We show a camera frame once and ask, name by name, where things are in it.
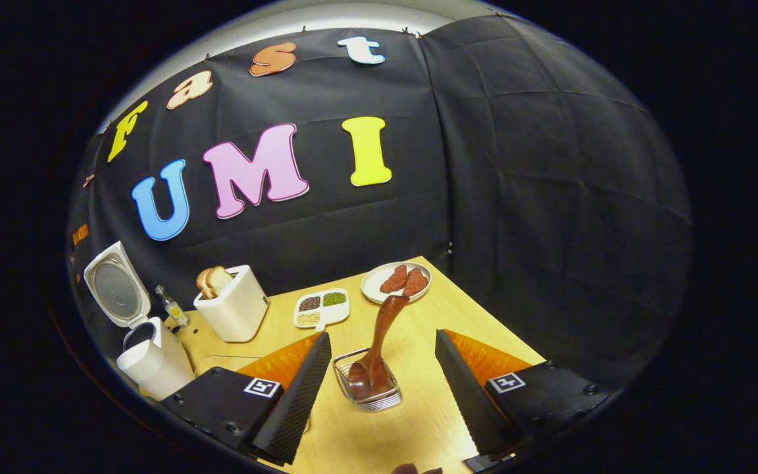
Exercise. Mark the small clear glass bottle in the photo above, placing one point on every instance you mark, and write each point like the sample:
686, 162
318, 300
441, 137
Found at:
174, 309

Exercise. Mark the bread slice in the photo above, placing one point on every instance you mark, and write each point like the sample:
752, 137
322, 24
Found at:
220, 280
202, 283

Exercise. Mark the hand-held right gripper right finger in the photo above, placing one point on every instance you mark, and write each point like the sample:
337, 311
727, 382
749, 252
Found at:
468, 401

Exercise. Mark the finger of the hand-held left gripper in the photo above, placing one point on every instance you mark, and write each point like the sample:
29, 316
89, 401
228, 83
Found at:
79, 235

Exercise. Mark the white divided dish of beans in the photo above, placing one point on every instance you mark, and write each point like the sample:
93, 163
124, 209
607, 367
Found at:
336, 316

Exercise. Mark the black backdrop cloth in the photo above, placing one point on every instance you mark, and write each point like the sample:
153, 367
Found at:
550, 197

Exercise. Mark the white round plate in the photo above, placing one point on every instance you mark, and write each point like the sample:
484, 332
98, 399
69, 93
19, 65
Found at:
372, 283

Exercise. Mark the white rice cooker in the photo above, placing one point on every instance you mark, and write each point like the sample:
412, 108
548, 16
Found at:
155, 365

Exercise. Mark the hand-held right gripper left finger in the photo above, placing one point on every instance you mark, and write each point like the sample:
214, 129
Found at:
297, 408

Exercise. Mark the brown wooden spoon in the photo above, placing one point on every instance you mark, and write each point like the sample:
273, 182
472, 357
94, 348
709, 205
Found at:
389, 322

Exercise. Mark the clear container of rice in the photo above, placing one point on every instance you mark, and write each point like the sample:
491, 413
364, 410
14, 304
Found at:
221, 365

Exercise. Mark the white toaster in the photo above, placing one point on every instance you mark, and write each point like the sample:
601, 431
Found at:
234, 316

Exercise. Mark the red meat slice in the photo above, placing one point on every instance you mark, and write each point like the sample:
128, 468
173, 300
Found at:
393, 280
416, 283

